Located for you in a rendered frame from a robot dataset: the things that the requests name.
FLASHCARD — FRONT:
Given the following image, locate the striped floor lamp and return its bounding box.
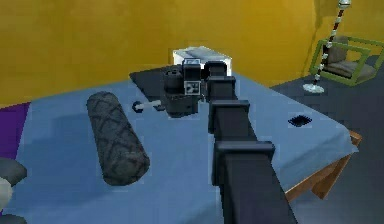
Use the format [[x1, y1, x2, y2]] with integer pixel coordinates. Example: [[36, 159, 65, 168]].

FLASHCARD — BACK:
[[302, 0, 353, 95]]

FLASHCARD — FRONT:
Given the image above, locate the dark grey bolster pillow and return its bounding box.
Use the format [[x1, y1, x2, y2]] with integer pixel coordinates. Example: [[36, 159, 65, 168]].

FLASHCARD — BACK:
[[86, 91, 151, 187]]

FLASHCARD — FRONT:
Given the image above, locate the white bedside cabinet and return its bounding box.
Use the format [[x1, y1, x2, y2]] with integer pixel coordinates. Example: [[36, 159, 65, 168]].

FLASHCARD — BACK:
[[172, 45, 233, 77]]

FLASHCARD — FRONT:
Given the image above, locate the small black flat square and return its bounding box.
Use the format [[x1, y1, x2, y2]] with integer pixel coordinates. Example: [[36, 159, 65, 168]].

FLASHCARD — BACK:
[[287, 114, 314, 129]]

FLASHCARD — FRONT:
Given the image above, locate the black laptop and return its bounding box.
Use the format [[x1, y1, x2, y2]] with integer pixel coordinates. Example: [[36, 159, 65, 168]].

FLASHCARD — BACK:
[[128, 64, 184, 102]]

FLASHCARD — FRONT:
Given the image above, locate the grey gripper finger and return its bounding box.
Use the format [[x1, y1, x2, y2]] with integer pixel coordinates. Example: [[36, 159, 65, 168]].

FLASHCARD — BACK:
[[131, 100, 166, 114]]

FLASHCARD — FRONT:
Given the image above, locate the bed with blue sheet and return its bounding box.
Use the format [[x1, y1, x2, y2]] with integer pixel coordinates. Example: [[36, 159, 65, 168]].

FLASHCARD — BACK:
[[0, 70, 363, 224]]

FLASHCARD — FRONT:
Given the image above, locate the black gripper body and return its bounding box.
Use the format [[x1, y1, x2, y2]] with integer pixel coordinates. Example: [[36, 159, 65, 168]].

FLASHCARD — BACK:
[[161, 66, 201, 119]]

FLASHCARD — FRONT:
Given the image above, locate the white pillow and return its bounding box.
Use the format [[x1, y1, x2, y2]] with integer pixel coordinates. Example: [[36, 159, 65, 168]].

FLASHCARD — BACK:
[[0, 177, 14, 212]]

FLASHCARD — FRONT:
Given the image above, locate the green frame armchair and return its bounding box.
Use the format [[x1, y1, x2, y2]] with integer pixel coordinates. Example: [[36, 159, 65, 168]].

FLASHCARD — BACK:
[[308, 35, 384, 88]]

